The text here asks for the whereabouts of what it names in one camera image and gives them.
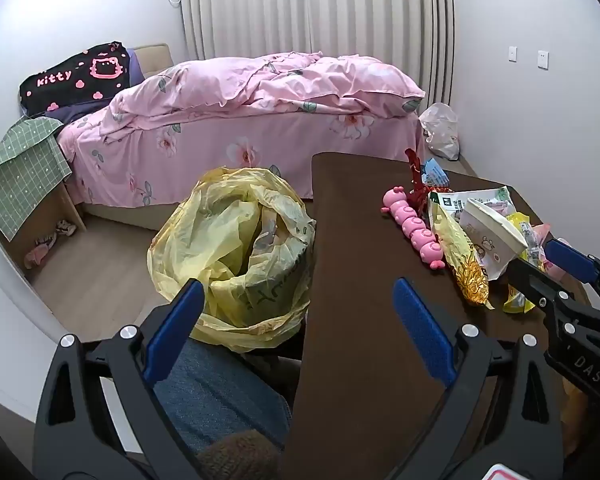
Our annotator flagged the person's leg in jeans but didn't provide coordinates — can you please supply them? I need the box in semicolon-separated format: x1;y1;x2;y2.
157;340;293;456

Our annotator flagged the green checked cloth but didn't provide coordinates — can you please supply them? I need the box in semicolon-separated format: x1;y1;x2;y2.
0;116;73;241

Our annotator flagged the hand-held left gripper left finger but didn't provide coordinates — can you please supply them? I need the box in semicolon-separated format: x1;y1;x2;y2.
34;278;206;480

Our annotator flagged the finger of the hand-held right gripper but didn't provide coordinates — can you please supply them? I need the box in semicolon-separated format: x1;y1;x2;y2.
506;257;600;356
546;238;600;313

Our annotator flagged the bed with pink floral sheet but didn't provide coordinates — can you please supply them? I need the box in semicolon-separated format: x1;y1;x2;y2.
57;52;426;221

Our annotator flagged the white plastic bag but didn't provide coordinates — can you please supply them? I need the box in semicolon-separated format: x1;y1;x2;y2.
419;102;461;161

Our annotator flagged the white pleated curtain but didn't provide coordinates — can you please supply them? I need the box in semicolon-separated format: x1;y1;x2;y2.
177;0;456;106

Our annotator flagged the red wrapper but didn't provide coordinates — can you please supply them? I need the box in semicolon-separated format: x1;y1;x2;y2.
404;148;434;216

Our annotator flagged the green and white packet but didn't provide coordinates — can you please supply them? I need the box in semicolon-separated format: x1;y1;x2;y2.
427;186;519;231

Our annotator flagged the light blue packet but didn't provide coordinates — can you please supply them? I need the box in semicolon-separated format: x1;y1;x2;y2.
422;158;451;189

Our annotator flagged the yellow packet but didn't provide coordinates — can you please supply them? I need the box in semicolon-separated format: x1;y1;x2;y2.
502;212;543;314

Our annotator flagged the brown fuzzy jacket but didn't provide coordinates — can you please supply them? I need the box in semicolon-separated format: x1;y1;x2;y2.
195;429;287;480

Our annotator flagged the pink caterpillar toy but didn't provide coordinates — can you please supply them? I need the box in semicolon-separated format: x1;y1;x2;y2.
381;186;443;271

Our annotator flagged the black blanket with pink print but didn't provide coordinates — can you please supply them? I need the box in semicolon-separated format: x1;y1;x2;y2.
19;41;131;116

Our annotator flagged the white paper cup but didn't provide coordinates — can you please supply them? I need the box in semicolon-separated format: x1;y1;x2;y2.
457;198;529;281

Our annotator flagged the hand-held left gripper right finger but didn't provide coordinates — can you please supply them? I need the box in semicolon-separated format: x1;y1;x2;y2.
392;277;566;480

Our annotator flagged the pink floral duvet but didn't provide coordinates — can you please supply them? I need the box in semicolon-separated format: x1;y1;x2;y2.
102;51;426;133

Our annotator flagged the beige headboard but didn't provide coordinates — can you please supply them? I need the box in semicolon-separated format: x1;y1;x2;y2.
132;43;175;83

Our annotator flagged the pink slipper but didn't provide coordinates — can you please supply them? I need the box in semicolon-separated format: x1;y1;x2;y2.
24;246;57;269

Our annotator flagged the golden snack packet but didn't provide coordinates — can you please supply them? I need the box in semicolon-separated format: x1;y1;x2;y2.
430;200;496;310

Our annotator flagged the pink translucent plastic bag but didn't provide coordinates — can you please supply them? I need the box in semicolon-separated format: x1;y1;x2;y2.
527;222;566;281

